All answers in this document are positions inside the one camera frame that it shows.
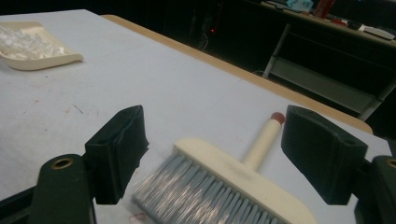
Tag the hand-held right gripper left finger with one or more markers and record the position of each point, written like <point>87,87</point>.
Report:
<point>116,152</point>

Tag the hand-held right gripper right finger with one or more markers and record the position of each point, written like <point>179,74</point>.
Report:
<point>323,152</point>

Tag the cream brush with grey bristles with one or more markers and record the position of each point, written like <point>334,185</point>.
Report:
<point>243,180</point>

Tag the cream dustpan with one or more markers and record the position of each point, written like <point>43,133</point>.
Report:
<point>40,63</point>

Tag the pile of clear plastic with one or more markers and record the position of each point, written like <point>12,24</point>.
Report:
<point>28,43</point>

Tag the flat white device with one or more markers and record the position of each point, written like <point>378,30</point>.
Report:
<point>378,32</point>

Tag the wooden table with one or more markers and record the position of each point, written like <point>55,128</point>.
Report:
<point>218,63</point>

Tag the red item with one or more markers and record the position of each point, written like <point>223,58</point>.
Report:
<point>323,7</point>

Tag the teal item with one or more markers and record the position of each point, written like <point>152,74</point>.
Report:
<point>299,4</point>

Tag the white frame desk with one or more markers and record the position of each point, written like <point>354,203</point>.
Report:
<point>323,85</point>

